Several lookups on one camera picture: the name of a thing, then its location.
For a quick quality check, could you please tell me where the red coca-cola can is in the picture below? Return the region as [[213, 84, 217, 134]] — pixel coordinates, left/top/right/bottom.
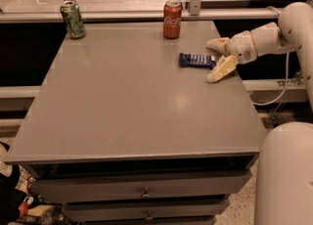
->
[[163, 0, 182, 39]]

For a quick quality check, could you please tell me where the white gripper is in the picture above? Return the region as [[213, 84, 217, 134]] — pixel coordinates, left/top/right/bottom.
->
[[206, 30, 257, 83]]

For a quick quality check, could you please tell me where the top grey drawer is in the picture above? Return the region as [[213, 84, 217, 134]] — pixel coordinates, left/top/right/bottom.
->
[[31, 170, 251, 203]]

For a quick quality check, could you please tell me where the green soda can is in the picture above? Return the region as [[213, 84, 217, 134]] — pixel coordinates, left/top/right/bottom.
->
[[60, 0, 86, 39]]

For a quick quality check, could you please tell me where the metal drawer knob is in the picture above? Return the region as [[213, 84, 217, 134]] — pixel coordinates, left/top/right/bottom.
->
[[141, 188, 151, 199], [145, 212, 154, 221]]

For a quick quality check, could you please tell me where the metal drawer knob upper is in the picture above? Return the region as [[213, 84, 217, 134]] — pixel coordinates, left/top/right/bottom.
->
[[141, 188, 151, 199]]

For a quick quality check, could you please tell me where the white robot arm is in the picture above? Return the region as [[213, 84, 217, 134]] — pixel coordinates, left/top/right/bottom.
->
[[207, 2, 313, 225]]

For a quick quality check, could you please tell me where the white cable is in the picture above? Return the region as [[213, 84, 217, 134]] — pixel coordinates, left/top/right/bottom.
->
[[252, 5, 292, 107]]

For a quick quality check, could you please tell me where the metal drawer knob lower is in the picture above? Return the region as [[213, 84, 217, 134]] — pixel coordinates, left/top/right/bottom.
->
[[145, 212, 154, 221]]

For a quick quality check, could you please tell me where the clutter pile lower left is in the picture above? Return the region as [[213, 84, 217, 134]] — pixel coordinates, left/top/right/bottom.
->
[[0, 143, 73, 225]]

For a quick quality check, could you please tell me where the grey drawer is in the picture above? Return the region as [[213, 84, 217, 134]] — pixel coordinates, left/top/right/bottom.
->
[[31, 170, 251, 203], [65, 199, 229, 222]]

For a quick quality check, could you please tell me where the blue rxbar blueberry bar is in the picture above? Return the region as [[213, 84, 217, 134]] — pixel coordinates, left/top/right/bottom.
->
[[179, 53, 216, 69]]

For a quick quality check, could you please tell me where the grey drawer cabinet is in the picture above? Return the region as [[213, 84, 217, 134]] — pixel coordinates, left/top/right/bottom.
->
[[6, 22, 266, 225]]

